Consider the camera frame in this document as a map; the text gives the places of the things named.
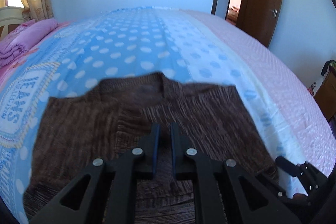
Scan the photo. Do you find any brown knitted sweater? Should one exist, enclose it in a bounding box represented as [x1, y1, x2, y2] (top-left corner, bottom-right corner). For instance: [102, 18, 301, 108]
[23, 73, 278, 223]

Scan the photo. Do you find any pink patterned bed sheet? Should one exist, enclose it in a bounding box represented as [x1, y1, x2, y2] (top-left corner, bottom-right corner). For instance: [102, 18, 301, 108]
[186, 10, 335, 175]

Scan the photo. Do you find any brown wooden cabinet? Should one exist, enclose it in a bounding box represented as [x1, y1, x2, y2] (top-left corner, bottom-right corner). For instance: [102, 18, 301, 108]
[314, 60, 335, 122]

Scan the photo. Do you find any blue polka dot blanket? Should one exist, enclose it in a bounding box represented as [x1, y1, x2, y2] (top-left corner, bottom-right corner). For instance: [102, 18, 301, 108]
[1, 7, 305, 223]

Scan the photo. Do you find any folded purple quilt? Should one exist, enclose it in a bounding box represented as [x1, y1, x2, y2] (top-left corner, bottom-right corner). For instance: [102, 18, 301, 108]
[1, 18, 58, 68]

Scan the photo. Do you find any white wooden headboard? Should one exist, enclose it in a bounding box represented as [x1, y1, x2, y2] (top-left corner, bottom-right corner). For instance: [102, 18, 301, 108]
[0, 6, 25, 40]

